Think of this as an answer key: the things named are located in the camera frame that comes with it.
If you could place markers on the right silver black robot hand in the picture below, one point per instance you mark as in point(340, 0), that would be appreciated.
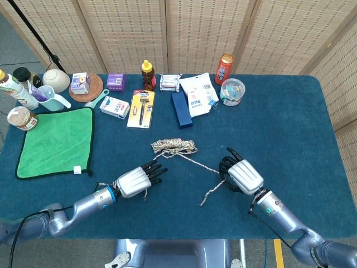
point(246, 176)

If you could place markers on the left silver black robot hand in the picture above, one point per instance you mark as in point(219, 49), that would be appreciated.
point(134, 181)

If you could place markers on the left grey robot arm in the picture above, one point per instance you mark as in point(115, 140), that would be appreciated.
point(83, 205)

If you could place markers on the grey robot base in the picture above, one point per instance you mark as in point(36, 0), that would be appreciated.
point(173, 254)

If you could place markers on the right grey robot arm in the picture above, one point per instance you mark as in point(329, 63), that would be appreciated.
point(284, 217)

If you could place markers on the blue table cover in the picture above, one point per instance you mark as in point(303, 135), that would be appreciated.
point(251, 134)

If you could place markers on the razor in yellow pack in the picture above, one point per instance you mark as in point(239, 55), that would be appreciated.
point(140, 110)

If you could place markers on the white table leg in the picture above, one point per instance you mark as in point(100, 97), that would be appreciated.
point(242, 251)

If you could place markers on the white blue red box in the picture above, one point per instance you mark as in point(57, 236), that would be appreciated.
point(114, 107)

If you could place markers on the small binder clip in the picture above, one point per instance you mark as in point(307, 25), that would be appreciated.
point(214, 104)

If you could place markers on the clear tub of clips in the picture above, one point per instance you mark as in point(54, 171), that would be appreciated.
point(232, 92)

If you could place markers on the navy blue box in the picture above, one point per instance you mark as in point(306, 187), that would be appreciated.
point(181, 110)

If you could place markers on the green microfibre cloth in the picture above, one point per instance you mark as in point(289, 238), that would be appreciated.
point(58, 139)

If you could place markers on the pale teal brush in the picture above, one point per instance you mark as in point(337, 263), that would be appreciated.
point(100, 97)

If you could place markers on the white printed plastic bag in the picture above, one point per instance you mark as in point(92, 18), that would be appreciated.
point(198, 95)

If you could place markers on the purple box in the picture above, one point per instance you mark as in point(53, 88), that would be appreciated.
point(115, 82)

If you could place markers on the honey bear bottle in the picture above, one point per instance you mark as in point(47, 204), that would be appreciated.
point(149, 78)

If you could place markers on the round woven coaster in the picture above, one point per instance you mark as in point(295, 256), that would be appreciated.
point(96, 83)

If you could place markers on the red drink can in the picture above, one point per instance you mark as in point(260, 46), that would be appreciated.
point(223, 71)

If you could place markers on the small white purple carton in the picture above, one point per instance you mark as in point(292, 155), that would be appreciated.
point(79, 83)

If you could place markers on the pale teal measuring cup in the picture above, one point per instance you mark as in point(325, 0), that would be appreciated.
point(53, 102)

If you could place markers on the purple tool in cup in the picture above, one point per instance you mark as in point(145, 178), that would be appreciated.
point(39, 95)

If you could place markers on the beige bowl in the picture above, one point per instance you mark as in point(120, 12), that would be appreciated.
point(55, 79)

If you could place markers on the peanut butter jar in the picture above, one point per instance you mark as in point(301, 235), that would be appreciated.
point(21, 117)

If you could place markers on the small dark round jar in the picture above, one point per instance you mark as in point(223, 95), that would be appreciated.
point(36, 81)

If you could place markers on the black tripod stand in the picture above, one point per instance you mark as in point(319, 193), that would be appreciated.
point(55, 59)

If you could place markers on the bamboo folding screen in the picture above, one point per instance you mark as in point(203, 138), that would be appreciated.
point(209, 33)

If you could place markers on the white bottle with yellow cap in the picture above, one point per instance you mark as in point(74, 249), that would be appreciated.
point(16, 92)

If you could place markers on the jar with black lid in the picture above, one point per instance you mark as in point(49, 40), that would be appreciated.
point(21, 74)

